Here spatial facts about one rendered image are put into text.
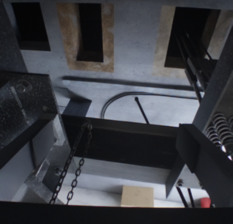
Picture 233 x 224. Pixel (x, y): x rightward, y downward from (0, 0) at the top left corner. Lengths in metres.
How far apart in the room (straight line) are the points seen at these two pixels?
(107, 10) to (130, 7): 0.13
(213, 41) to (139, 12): 0.46
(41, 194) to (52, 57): 0.98
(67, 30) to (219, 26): 0.88
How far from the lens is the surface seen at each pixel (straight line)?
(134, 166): 0.75
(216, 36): 1.16
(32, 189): 0.49
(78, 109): 1.36
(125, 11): 1.06
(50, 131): 0.17
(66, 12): 1.15
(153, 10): 1.05
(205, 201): 2.77
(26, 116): 0.65
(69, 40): 1.19
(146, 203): 2.44
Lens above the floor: 1.04
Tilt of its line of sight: 49 degrees down
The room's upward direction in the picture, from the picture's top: 167 degrees counter-clockwise
